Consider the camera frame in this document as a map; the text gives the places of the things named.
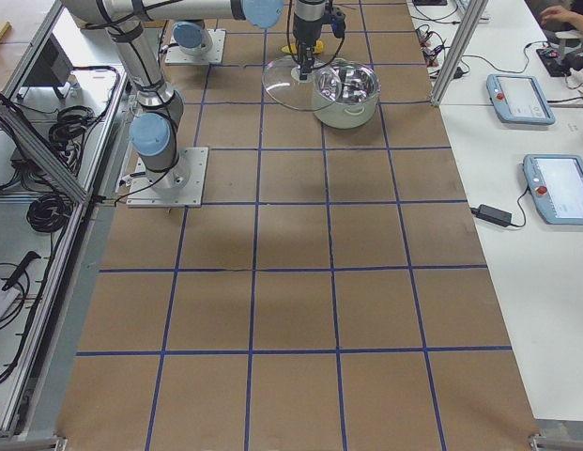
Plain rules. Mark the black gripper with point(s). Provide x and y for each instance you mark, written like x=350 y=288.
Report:
x=304 y=27

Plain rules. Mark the yellow corn cob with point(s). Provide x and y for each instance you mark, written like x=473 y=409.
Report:
x=292 y=48

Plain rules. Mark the glass pot lid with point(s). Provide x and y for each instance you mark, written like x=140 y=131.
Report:
x=283 y=82

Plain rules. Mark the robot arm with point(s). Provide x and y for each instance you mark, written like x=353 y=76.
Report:
x=154 y=132
x=192 y=38

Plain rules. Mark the grey steel cooking pot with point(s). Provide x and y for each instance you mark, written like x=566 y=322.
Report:
x=356 y=102

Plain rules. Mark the person's hand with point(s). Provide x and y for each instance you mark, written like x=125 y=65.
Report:
x=555 y=13

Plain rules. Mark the upper teach pendant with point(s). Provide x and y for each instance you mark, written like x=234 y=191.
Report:
x=519 y=99

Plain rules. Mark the teach pendant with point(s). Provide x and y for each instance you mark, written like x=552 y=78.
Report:
x=556 y=185
x=519 y=99

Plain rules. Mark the black power adapter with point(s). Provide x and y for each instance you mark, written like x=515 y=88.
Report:
x=493 y=215

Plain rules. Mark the lower teach pendant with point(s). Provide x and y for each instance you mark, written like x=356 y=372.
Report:
x=556 y=185

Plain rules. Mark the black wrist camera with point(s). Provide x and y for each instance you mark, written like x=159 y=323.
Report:
x=337 y=22

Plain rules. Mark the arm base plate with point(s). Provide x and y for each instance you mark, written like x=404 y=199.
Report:
x=182 y=186
x=175 y=57

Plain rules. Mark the aluminium frame post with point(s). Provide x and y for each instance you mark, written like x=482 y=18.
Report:
x=459 y=44

